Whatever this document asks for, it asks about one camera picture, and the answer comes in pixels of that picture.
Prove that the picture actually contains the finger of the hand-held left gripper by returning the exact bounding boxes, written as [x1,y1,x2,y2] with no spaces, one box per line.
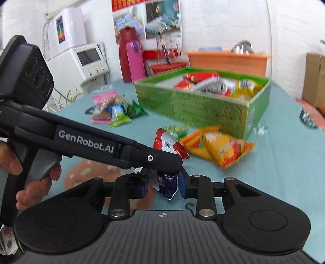
[114,142,184,174]

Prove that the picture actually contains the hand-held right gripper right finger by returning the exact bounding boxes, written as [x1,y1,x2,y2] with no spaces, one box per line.
[178,170,263,220]

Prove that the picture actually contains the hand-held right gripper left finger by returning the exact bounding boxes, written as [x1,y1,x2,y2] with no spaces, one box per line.
[63,168,151,220]

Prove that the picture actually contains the purple snack packet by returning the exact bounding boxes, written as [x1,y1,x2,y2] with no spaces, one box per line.
[148,168,179,201]

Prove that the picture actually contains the green cardboard box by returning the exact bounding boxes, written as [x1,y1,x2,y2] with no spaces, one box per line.
[134,66,272,141]

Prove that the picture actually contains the small red snack packet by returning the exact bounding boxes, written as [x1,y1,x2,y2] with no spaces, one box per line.
[174,79,195,90]

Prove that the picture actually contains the person's left hand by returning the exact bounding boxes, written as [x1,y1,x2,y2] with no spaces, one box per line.
[0,140,63,212]

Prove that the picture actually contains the red white snack packet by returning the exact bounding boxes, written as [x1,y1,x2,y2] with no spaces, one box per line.
[152,128,192,160]

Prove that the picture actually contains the green white snack packet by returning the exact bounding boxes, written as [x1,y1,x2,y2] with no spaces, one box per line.
[162,124,191,139]

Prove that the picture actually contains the plant with yellow flowers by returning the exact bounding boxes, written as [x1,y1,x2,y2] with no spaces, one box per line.
[49,86,82,112]

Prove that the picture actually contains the orange yellow snack packet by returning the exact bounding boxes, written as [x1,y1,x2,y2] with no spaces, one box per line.
[203,132,257,169]

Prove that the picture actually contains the dark green snack packet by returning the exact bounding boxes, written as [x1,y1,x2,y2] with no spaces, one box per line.
[127,100,149,118]

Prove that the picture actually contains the light green snack packet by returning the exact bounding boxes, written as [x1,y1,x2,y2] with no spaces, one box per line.
[109,115,132,129]

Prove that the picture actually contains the white appliance with screen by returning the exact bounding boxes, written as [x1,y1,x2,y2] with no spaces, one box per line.
[47,43,111,88]

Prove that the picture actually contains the pink nut packet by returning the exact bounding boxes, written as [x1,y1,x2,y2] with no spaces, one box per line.
[90,91,118,125]

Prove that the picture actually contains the small blue snack packet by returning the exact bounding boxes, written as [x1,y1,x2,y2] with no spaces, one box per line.
[107,103,127,120]

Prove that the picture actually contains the red basin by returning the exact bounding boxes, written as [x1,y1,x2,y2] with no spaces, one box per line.
[148,61,188,75]

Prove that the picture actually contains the teal printed tablecloth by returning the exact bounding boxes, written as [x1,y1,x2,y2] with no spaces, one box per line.
[54,77,325,257]

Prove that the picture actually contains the pink bottle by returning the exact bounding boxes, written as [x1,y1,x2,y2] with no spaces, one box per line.
[126,41,146,81]

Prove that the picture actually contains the white water purifier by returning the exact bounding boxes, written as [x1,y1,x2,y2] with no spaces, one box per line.
[43,7,88,60]

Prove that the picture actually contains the red thermos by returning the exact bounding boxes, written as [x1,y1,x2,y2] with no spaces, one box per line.
[118,27,139,83]

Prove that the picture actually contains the glass jar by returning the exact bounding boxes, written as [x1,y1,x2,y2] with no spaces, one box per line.
[156,36,183,64]

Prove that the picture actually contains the orange basin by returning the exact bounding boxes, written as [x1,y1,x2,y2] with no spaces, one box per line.
[186,50,272,77]

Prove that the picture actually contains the metal pot lid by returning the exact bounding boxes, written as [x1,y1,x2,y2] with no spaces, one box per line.
[230,39,256,54]

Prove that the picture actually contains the red and silver object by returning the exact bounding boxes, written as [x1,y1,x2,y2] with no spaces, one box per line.
[295,98,325,130]

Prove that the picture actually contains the brown cardboard box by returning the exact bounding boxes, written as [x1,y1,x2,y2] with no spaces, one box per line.
[302,52,325,109]

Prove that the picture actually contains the wall poster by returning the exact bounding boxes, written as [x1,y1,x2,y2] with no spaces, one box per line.
[111,0,183,46]

